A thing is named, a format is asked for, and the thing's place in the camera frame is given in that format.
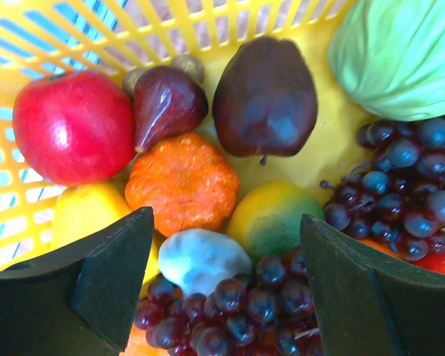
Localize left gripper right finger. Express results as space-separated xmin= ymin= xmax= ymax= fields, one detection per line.
xmin=300 ymin=214 xmax=445 ymax=355

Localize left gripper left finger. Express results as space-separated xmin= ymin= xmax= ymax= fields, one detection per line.
xmin=0 ymin=208 xmax=154 ymax=355

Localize dark red toy grapes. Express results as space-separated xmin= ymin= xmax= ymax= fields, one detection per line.
xmin=133 ymin=246 xmax=326 ymax=356

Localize white toy garlic bulb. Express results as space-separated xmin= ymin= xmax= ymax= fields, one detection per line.
xmin=158 ymin=228 xmax=252 ymax=296

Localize rough orange toy tangerine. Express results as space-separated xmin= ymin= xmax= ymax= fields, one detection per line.
xmin=125 ymin=133 xmax=240 ymax=237

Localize yellow toy bell pepper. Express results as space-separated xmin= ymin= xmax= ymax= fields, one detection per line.
xmin=50 ymin=180 xmax=160 ymax=297

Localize smooth orange toy persimmon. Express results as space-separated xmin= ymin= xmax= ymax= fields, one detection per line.
xmin=361 ymin=239 xmax=445 ymax=275

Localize dark toy grapes bunch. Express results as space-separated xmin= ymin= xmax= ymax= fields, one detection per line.
xmin=320 ymin=116 xmax=445 ymax=261

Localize yellow green toy mango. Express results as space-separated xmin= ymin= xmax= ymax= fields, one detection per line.
xmin=225 ymin=180 xmax=325 ymax=263

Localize red toy apple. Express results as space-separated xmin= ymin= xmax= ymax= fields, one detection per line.
xmin=12 ymin=70 xmax=135 ymax=186

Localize dark red toy fig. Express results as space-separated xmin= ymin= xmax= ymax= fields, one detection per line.
xmin=133 ymin=66 xmax=208 ymax=154

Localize dark purple toy fruit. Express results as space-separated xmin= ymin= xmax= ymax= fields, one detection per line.
xmin=212 ymin=36 xmax=318 ymax=158

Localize yellow plastic shopping basket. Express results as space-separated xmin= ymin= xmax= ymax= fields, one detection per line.
xmin=0 ymin=1 xmax=372 ymax=270

